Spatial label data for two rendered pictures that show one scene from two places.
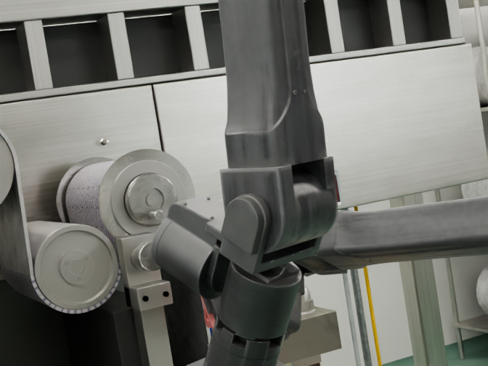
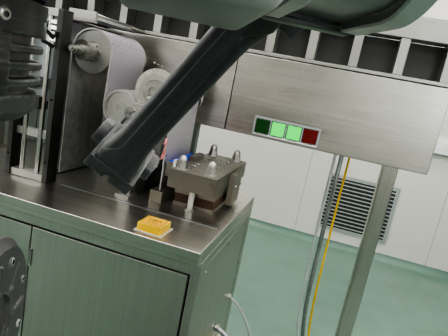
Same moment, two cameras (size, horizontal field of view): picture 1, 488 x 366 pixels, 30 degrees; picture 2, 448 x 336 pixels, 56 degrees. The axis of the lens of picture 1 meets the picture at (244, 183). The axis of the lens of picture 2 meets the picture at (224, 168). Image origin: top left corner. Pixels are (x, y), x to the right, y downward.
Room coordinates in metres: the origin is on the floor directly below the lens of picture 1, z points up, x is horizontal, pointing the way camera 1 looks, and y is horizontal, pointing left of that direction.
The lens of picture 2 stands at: (0.43, -0.90, 1.34)
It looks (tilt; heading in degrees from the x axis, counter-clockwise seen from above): 12 degrees down; 39
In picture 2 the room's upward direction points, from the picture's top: 11 degrees clockwise
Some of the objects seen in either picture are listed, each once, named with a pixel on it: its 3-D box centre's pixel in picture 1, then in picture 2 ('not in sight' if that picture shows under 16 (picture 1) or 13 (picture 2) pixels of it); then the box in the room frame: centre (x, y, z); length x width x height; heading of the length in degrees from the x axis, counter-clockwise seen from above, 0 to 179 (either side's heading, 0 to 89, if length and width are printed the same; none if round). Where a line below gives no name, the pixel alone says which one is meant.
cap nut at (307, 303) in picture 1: (302, 298); (211, 168); (1.42, -0.06, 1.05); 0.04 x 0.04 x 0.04
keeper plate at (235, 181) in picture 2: not in sight; (234, 187); (1.60, -0.03, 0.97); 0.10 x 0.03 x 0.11; 25
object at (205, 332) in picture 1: (173, 277); (181, 135); (1.46, 0.14, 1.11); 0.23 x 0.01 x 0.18; 25
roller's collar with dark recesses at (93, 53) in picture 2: not in sight; (87, 51); (1.20, 0.36, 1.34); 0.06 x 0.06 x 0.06; 25
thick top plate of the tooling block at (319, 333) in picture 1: (239, 325); (211, 172); (1.54, 0.05, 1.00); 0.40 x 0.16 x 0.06; 25
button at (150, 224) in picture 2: not in sight; (154, 225); (1.18, -0.10, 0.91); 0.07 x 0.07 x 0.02; 25
